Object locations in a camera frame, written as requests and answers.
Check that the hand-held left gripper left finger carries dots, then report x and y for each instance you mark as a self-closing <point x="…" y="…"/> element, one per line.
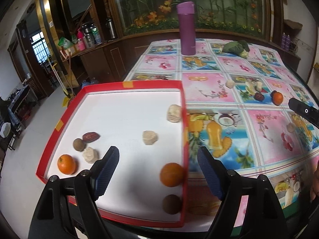
<point x="107" y="171"/>

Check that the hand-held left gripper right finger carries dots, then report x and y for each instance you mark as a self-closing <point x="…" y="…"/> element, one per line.
<point x="210" y="174"/>

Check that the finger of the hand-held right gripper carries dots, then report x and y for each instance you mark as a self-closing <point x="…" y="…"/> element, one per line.
<point x="305" y="110"/>

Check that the orange mandarin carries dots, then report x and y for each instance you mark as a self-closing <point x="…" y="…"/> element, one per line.
<point x="172" y="174"/>
<point x="277" y="97"/>
<point x="66" y="164"/>

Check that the dark red date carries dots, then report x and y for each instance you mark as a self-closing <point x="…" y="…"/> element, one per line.
<point x="258" y="96"/>
<point x="91" y="137"/>

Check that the brown round longan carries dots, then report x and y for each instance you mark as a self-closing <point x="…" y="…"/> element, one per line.
<point x="79" y="145"/>
<point x="171" y="204"/>

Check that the red box with white inside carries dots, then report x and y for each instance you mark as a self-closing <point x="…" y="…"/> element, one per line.
<point x="124" y="119"/>

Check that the person's right hand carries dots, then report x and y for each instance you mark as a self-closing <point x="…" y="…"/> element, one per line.
<point x="315" y="184"/>

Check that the wooden shelf unit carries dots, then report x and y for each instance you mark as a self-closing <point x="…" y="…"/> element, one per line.
<point x="294" y="57"/>

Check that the purple plastic bottle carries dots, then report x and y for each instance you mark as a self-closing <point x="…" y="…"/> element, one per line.
<point x="288" y="42"/>
<point x="283" y="41"/>

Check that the broom and dustpan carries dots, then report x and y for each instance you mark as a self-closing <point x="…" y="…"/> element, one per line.
<point x="66" y="100"/>

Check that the fruit printed pink tablecloth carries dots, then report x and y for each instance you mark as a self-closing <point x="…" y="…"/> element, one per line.
<point x="206" y="89"/>

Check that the blue floor thermos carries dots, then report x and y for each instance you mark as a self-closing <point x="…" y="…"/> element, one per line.
<point x="84" y="82"/>

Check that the green bok choy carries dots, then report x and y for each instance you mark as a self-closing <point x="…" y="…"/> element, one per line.
<point x="234" y="46"/>

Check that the wooden counter cabinet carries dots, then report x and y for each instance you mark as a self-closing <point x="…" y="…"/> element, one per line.
<point x="99" y="59"/>

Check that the side table with blue cloth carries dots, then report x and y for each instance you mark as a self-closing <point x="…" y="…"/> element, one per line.
<point x="22" y="97"/>

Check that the artificial flower glass display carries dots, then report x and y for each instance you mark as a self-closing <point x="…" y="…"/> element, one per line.
<point x="224" y="5"/>

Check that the pink thermos bottle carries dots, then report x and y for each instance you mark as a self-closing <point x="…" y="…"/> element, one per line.
<point x="81" y="41"/>

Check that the green plastic bag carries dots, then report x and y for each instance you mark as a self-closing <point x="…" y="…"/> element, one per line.
<point x="65" y="42"/>

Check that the clear bottle with green label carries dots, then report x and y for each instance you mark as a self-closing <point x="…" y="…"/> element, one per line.
<point x="96" y="36"/>

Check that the black steel airpot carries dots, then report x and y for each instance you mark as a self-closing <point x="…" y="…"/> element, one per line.
<point x="87" y="34"/>

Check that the grilled window door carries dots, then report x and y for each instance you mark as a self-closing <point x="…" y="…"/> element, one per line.
<point x="39" y="47"/>

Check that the dark steel thermos flask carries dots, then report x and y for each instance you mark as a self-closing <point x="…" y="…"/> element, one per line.
<point x="111" y="28"/>

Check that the purple thermos bottle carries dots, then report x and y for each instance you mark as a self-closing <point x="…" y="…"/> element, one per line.
<point x="186" y="29"/>

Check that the gold trimmed pillar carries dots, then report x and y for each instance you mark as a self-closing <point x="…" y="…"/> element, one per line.
<point x="41" y="17"/>

